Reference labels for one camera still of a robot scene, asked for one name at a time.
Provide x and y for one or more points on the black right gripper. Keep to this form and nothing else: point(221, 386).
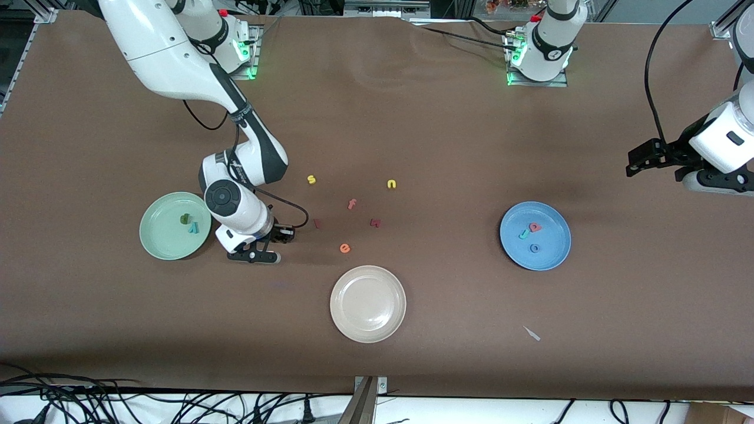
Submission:
point(278, 232)

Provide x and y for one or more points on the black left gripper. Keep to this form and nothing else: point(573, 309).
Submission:
point(677, 152)

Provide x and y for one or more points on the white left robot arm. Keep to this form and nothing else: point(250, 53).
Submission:
point(551, 47)

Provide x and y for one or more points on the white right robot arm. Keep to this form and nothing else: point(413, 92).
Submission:
point(165, 53)

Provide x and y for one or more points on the beige round plate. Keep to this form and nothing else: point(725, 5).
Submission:
point(368, 304)

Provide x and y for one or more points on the green round plate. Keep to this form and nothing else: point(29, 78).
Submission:
point(162, 235)

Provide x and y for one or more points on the blue round plate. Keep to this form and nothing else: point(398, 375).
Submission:
point(551, 253)

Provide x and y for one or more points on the black power plug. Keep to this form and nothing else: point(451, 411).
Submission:
point(307, 411)

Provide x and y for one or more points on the brown cardboard box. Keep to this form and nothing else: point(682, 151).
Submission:
point(718, 415)

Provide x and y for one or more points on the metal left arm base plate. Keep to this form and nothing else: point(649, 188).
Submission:
point(556, 82)

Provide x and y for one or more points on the metal table edge bracket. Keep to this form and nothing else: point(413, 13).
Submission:
point(364, 400)

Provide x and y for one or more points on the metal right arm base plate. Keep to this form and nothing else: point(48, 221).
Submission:
point(254, 53)

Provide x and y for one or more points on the aluminium frame behind table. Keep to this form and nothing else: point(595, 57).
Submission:
point(386, 7)

